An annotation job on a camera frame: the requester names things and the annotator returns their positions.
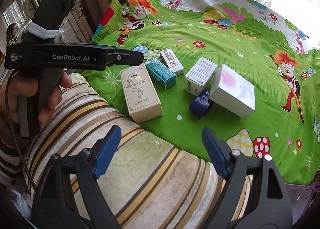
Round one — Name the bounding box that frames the teal box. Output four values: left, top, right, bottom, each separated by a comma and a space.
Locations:
145, 59, 177, 90

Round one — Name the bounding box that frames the cream box with drawing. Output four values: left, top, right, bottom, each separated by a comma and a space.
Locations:
120, 63, 163, 124

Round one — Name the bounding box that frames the small white red-text box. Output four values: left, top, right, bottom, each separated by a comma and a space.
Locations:
160, 48, 184, 76

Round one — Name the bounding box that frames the white box blue text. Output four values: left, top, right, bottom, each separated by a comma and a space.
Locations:
184, 57, 217, 96

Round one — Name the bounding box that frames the dark blue box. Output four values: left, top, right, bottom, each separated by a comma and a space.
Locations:
189, 89, 214, 118

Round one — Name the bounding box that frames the large white box pink stain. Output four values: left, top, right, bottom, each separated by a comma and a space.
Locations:
209, 64, 255, 117

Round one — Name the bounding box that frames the person's left hand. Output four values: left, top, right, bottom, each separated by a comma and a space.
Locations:
0, 69, 73, 129

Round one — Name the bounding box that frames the white carved cabinet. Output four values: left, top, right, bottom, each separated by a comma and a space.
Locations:
55, 0, 93, 44

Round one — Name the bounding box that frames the purple cardboard storage box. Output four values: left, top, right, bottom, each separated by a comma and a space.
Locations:
285, 183, 315, 224

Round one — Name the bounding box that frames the striped beige sofa cover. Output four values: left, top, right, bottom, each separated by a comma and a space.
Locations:
24, 73, 226, 228

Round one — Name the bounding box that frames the green cartoon print cloth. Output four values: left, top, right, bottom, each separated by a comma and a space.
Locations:
75, 0, 320, 186

